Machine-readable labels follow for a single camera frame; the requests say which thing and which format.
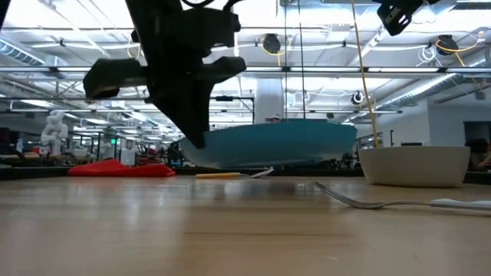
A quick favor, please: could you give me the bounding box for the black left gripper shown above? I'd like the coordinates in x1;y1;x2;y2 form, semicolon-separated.
83;0;247;150

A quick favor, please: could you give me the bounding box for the yellow-handled metal spoon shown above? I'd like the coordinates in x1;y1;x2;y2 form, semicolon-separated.
195;166;275;180

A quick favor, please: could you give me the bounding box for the blue plate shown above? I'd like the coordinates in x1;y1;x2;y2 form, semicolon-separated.
179;117;358;170

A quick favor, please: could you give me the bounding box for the grey-white bowl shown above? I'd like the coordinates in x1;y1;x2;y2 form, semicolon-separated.
358;145;472;189

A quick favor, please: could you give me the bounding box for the white-handled metal fork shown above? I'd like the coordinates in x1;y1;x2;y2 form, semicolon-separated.
312;181;491;212

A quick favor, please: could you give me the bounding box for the white machine cabinet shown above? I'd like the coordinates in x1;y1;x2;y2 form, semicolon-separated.
119;138;137;167

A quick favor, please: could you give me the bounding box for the red cloth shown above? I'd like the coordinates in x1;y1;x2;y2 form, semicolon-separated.
68;158;177;179

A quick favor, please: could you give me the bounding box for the white building column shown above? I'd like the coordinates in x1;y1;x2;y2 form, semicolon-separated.
255;78;285;124

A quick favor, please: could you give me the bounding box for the white robot figure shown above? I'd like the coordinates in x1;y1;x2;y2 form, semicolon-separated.
39;110;70;156

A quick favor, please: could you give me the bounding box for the black station frame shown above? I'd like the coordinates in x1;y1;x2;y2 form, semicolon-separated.
209;95;255;126

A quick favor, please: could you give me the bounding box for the silver ceiling duct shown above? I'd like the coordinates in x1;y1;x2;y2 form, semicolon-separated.
377;49;491;110
0;38;48;67

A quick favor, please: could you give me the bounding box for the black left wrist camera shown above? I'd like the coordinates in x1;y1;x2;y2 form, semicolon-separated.
183;7;242;49

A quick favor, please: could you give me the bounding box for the yellow hanging cable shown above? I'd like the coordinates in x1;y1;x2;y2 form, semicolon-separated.
350;0;381;149

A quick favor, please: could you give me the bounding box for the black hanging cable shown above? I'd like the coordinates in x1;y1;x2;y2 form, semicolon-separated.
297;0;308;120
283;0;288;120

